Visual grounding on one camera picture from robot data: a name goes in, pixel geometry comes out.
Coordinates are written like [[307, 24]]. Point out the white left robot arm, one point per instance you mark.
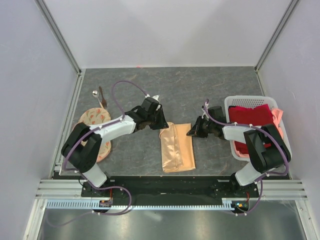
[[82, 147]]

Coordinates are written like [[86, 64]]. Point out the white perforated plastic basket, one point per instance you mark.
[[255, 110]]

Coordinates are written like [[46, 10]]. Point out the grey slotted cable duct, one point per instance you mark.
[[77, 204]]

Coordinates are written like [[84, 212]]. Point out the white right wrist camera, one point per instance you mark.
[[204, 108]]

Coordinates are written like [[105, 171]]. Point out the aluminium frame post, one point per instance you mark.
[[58, 34], [276, 33]]

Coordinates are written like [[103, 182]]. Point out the pink cloth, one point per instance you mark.
[[278, 117]]

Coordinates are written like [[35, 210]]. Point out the right aluminium frame post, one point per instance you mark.
[[276, 33]]

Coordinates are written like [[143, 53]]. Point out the peach cloth napkin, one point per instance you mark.
[[177, 154]]

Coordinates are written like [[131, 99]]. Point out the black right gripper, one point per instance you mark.
[[195, 131]]

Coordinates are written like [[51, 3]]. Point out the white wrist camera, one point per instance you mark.
[[151, 103], [204, 108]]

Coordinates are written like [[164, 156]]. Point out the red cloth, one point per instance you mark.
[[250, 117]]

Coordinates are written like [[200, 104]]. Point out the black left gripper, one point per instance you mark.
[[162, 124]]

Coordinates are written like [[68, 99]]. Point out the metal spoon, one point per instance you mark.
[[96, 95]]

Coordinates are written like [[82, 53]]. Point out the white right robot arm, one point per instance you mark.
[[266, 148]]

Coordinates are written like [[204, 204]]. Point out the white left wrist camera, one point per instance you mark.
[[151, 103]]

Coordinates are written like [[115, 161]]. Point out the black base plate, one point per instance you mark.
[[170, 190]]

